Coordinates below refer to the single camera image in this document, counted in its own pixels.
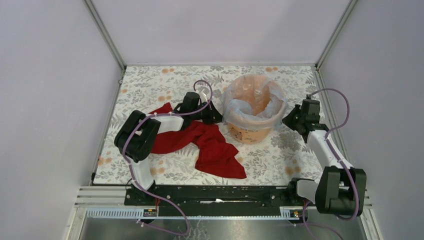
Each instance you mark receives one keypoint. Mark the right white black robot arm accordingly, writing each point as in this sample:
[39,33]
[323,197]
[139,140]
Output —
[341,188]

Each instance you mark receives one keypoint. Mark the left aluminium frame post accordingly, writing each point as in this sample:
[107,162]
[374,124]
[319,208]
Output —
[95,15]

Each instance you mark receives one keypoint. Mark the aluminium frame post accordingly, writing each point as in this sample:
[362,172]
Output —
[95,15]
[341,23]

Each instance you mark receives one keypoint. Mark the orange plastic trash bin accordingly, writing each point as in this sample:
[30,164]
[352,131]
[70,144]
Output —
[251,129]

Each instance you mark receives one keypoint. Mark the silver slotted cable duct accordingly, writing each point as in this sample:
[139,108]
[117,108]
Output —
[279,213]

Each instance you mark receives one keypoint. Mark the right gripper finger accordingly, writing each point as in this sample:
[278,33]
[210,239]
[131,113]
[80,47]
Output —
[294,112]
[291,121]

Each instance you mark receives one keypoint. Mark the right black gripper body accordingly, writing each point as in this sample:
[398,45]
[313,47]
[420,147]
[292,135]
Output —
[300,119]

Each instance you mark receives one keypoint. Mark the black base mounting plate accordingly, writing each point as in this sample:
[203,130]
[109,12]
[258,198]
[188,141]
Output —
[195,198]

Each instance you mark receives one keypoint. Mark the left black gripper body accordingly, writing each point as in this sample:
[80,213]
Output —
[199,115]

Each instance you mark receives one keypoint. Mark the light blue plastic trash bag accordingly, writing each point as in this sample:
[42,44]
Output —
[253,99]

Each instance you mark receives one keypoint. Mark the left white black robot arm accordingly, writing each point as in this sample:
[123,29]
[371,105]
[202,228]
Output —
[135,140]

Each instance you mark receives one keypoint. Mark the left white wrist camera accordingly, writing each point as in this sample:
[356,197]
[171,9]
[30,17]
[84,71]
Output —
[203,98]

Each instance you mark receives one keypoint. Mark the right aluminium frame post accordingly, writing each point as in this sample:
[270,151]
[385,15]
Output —
[341,23]

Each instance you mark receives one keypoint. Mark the red cloth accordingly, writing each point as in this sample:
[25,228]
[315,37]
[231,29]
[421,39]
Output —
[216,156]

